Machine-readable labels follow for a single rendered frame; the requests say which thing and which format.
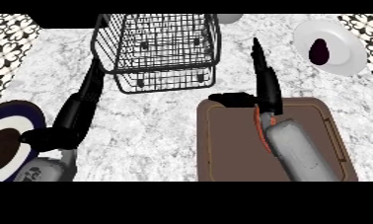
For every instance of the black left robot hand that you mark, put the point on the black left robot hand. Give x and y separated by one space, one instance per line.
73 116

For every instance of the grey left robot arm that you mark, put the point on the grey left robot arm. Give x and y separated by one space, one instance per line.
49 168

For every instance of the navy and white plate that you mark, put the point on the navy and white plate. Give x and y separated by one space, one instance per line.
15 126

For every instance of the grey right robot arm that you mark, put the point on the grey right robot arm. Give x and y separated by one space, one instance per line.
298 150

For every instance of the brown tray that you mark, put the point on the brown tray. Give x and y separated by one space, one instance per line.
234 145

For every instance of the dark purple eggplant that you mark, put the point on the dark purple eggplant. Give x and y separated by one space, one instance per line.
319 52

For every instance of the brown round food item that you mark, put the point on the brown round food item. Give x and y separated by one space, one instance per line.
8 145

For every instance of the grey round object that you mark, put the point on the grey round object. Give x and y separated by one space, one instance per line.
229 18

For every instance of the black appliance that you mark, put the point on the black appliance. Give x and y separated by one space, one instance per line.
63 20

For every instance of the orange sweet potato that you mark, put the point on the orange sweet potato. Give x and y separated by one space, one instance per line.
260 129

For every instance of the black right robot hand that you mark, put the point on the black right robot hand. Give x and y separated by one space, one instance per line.
268 83

